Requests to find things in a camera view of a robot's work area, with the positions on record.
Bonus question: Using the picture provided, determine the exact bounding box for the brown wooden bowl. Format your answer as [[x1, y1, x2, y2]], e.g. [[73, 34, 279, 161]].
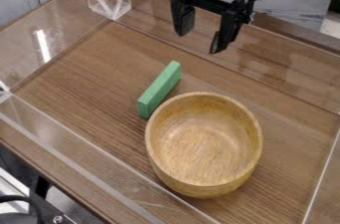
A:
[[145, 92, 264, 198]]

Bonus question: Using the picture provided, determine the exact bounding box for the black table leg frame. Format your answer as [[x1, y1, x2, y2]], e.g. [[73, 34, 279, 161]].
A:
[[29, 176, 76, 224]]

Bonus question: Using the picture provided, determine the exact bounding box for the black cable under table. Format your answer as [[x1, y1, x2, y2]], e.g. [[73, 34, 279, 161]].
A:
[[0, 194, 37, 224]]

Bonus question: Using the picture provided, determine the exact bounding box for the clear acrylic corner bracket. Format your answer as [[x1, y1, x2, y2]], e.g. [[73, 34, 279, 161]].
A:
[[88, 0, 132, 21]]

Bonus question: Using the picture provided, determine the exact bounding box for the clear acrylic barrier wall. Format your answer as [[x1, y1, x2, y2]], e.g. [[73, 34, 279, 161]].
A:
[[0, 0, 340, 224]]

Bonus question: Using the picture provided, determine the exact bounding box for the green rectangular block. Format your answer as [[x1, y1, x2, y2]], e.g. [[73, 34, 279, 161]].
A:
[[137, 61, 180, 118]]

